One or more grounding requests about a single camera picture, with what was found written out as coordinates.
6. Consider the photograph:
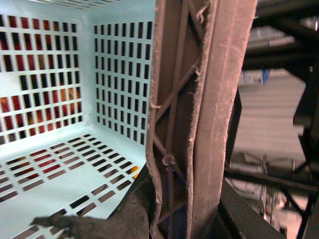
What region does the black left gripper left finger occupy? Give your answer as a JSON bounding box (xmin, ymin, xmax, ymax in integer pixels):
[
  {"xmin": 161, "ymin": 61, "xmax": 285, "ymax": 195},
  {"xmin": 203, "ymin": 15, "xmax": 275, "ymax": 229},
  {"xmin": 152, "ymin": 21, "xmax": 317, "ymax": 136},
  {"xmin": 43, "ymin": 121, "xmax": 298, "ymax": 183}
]
[{"xmin": 30, "ymin": 194, "xmax": 150, "ymax": 239}]

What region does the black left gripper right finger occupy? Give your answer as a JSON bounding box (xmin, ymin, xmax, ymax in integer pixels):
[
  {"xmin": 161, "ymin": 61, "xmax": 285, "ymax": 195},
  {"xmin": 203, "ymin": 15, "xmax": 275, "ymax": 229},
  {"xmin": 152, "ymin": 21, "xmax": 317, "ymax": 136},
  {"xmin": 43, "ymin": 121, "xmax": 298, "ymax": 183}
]
[{"xmin": 219, "ymin": 180, "xmax": 284, "ymax": 239}]

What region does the light blue plastic basket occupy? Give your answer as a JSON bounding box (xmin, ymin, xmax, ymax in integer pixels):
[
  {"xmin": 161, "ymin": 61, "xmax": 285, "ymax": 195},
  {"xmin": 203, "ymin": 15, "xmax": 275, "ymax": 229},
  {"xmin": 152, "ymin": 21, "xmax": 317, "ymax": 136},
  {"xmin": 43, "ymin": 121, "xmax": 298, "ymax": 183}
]
[{"xmin": 0, "ymin": 0, "xmax": 156, "ymax": 239}]

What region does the brown basket handle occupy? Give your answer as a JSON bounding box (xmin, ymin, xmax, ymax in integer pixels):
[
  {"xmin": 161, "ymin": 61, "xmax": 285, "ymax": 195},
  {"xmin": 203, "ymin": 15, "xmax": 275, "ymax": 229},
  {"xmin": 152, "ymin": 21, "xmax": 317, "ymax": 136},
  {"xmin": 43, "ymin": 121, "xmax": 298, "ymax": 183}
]
[{"xmin": 146, "ymin": 0, "xmax": 257, "ymax": 239}]

